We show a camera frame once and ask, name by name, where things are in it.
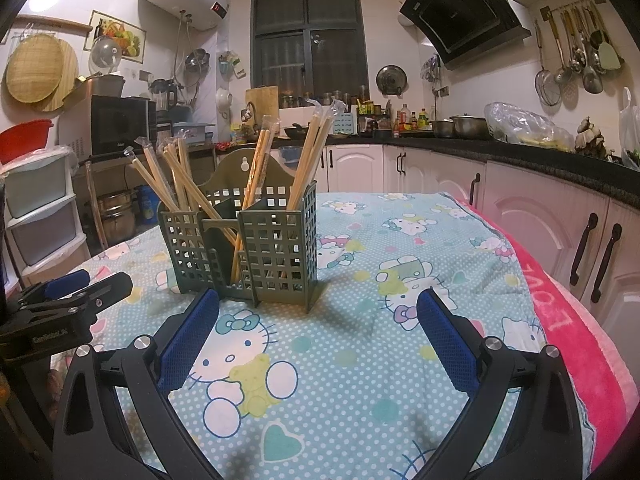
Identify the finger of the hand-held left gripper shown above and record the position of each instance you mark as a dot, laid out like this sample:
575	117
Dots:
65	282
110	290

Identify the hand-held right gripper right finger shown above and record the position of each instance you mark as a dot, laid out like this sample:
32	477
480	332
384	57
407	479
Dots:
445	340

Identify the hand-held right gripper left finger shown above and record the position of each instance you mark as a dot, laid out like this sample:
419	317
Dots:
192	335

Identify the green plastic chopstick holder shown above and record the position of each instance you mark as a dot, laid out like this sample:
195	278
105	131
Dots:
270	245

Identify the group of wooden chopsticks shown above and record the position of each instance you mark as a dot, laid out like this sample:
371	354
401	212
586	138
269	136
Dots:
307	160

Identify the hanging metal kitchen utensils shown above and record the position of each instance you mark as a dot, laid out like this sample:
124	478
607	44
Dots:
592	80

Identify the plastic drawer unit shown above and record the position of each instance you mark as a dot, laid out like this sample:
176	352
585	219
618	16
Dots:
40	220

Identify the wooden shelf rack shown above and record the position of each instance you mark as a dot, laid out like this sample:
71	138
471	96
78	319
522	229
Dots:
97	210

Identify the blue can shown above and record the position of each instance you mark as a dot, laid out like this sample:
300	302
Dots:
147	205

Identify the printed cartoon blanket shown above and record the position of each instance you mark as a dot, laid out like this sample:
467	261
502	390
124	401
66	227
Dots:
400	240

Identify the pink blanket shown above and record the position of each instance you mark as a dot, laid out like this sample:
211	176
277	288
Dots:
575	320

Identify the red plastic basin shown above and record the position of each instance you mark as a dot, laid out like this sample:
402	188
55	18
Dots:
25	140

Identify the black microwave oven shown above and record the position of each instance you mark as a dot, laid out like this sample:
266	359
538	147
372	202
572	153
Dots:
120	125

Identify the blue storage box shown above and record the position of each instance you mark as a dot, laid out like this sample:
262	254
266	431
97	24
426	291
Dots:
192	135

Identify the black kitchen countertop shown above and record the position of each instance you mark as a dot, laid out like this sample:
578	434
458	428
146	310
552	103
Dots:
525	160

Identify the grey metal container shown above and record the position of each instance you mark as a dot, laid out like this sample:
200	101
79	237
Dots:
102	85

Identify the blue hanging cloth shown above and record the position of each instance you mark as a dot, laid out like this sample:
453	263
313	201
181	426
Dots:
290	152

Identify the round wooden board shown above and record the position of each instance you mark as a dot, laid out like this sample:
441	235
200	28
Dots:
70	75

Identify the lidded steel pot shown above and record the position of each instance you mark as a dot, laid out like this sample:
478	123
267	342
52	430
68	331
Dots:
470	127

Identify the round bamboo tray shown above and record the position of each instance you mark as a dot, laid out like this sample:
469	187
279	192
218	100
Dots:
32	67

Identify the group of condiment bottles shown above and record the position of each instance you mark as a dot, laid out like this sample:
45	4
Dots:
405	120

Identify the metal faucet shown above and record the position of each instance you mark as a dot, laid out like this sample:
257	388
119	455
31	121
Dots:
248	112

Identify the black wok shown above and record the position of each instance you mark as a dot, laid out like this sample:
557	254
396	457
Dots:
297	131

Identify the clear plastic food bag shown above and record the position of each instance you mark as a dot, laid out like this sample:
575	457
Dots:
525	125

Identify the glass pot lid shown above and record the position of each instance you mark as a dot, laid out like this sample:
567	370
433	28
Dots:
105	55

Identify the blue slotted rack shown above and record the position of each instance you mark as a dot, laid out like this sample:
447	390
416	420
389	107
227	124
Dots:
346	124

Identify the white rectangular box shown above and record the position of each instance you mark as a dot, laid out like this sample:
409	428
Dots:
292	116

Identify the wooden cutting board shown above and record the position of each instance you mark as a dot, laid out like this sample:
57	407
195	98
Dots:
265	105

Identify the hanging steel bowl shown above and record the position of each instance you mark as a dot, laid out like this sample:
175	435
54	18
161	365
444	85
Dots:
196	60

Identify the bunch of mushrooms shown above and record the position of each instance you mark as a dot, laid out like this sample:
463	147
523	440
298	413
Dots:
592	137

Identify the framed fruit picture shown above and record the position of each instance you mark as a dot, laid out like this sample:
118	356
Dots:
127	35

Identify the green vegetables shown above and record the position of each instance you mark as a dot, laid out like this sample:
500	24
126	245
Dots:
632	157

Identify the row of windowsill jars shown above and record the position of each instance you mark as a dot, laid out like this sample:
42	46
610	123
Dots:
340	97

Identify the hanging pot lid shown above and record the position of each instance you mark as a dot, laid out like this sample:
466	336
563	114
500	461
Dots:
391	80

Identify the white plastic bag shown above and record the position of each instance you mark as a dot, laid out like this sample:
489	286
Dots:
630	125

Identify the dark framed window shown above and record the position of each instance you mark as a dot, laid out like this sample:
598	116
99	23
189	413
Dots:
305	45

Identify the black range hood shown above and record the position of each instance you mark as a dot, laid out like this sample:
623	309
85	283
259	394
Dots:
460	15

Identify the green spatula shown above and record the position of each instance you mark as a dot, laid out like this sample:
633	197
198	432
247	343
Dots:
607	57

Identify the small wall caddy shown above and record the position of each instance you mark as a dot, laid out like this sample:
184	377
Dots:
232	65

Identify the wooden wall shelf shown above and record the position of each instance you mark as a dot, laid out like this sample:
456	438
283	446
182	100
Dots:
50	20

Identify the wall utensil rack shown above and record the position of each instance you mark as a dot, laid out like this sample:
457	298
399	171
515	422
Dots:
575	4

